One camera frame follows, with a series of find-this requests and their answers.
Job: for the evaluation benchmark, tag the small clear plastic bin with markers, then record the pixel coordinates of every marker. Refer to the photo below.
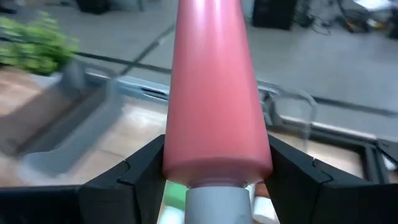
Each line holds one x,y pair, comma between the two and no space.
146,84

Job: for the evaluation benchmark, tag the pink paint bottle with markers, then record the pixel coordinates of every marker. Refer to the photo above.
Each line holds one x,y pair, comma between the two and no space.
214,93

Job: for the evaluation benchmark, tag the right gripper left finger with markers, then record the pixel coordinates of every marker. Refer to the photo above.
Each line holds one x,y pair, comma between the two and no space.
133,193

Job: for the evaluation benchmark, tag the grey plastic bin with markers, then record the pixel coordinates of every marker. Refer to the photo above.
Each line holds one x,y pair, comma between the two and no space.
81,130

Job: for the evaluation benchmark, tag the green potted plant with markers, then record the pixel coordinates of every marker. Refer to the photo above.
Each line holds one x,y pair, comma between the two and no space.
34,49

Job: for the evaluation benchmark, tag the black equipment box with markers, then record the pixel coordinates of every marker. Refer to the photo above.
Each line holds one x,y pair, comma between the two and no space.
93,6
273,14

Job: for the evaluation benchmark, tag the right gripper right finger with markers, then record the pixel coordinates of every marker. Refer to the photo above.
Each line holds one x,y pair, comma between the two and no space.
311,199

